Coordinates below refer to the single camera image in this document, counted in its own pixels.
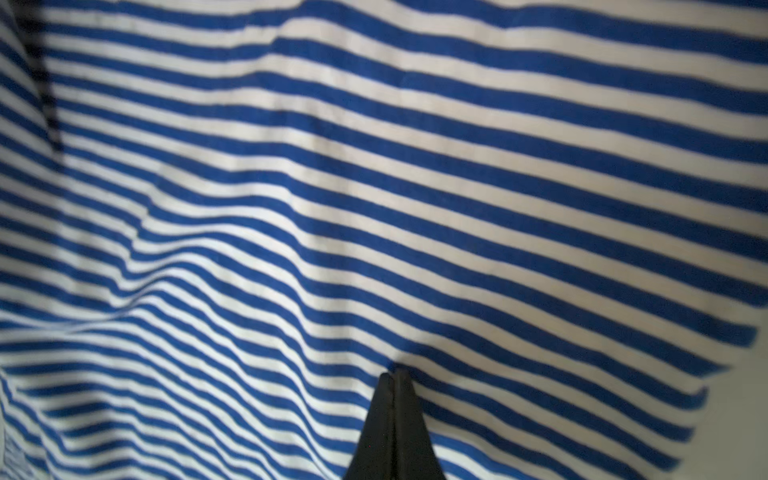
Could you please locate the blue white striped tank top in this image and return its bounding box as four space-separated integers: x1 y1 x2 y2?
1 1 767 479

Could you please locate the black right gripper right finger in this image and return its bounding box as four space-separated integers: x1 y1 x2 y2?
393 369 446 480

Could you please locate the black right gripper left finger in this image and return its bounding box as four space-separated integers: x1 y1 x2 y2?
343 373 395 480

